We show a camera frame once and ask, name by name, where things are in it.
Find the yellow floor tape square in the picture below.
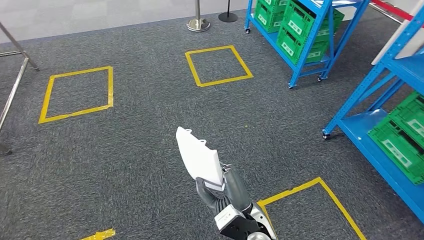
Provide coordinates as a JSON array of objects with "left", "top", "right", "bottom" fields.
[
  {"left": 184, "top": 45, "right": 254, "bottom": 88},
  {"left": 79, "top": 228, "right": 117, "bottom": 240},
  {"left": 38, "top": 66, "right": 114, "bottom": 125}
]

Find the black stand base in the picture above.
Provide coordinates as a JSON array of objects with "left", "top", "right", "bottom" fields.
[{"left": 217, "top": 0, "right": 239, "bottom": 23}]

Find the blue metal shelf rack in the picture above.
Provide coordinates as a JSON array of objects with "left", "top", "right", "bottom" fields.
[
  {"left": 322, "top": 0, "right": 424, "bottom": 224},
  {"left": 244, "top": 0, "right": 370, "bottom": 90}
]

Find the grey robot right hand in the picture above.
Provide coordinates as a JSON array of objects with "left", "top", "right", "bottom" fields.
[{"left": 195, "top": 163, "right": 253, "bottom": 216}]

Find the red barrier strap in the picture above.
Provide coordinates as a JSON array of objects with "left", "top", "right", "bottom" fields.
[{"left": 370, "top": 0, "right": 424, "bottom": 29}]

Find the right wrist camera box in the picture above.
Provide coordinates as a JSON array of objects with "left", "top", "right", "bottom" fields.
[{"left": 214, "top": 204, "right": 266, "bottom": 240}]

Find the white table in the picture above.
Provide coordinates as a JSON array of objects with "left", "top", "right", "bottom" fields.
[{"left": 370, "top": 0, "right": 424, "bottom": 65}]

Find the white plastic panel part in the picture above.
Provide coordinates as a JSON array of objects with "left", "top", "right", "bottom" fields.
[{"left": 175, "top": 126, "right": 226, "bottom": 192}]

